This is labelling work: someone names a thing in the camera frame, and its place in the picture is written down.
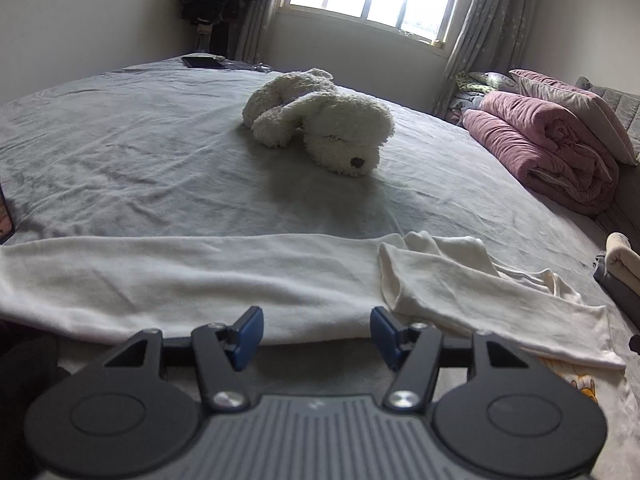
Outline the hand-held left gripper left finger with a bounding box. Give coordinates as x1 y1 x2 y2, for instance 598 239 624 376
102 306 265 414

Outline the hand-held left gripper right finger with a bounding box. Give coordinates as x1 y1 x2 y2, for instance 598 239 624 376
369 306 538 412

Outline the folded grey garment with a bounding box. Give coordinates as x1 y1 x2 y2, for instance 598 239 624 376
593 254 640 311

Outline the folded cream garment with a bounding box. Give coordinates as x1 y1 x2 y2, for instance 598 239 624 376
605 232 640 283

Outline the grey quilted headboard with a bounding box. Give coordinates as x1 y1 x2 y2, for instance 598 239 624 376
575 76 640 261

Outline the folded pink quilt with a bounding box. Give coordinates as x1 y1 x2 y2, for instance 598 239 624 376
462 91 621 217

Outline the white plush dog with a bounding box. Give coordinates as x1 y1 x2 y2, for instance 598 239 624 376
242 67 396 178

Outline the pink grey pillow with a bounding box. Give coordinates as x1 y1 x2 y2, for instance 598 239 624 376
509 69 639 167

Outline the patterned cloth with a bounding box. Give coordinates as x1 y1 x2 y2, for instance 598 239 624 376
446 71 521 126

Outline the black tablet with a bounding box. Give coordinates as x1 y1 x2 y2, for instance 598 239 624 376
181 55 227 69

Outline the grey floral curtain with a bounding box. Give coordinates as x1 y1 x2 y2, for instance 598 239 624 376
431 0 545 117
234 0 297 63

